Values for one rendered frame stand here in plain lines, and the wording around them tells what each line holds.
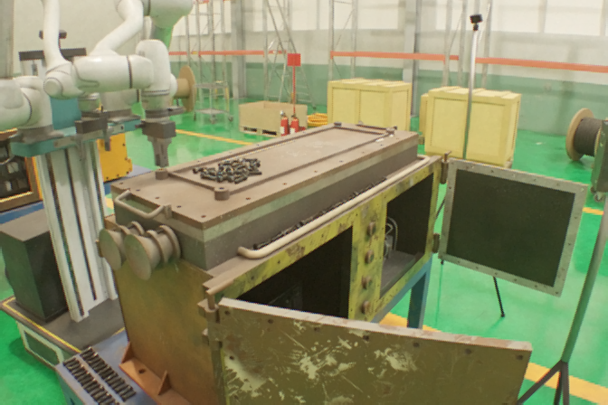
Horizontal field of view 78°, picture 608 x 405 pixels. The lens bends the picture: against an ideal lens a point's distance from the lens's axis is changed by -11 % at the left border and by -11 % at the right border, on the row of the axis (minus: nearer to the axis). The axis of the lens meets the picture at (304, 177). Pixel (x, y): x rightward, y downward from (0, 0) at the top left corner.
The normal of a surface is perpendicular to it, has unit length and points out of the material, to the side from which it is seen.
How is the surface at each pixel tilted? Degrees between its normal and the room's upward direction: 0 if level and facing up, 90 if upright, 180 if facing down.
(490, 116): 90
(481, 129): 90
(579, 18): 90
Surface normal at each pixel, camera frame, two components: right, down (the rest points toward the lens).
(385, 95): -0.64, 0.24
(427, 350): -0.27, 0.30
